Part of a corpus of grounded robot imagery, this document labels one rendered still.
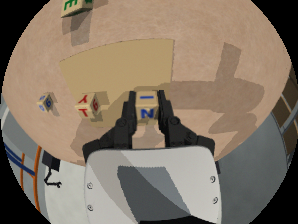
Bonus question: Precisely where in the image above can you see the beige letter block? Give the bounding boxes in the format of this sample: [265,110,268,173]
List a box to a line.
[135,91,159,120]
[61,0,94,18]
[37,93,53,113]
[74,93,100,118]

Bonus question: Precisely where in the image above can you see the tan flat mat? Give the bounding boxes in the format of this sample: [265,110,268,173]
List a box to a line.
[59,39,173,127]

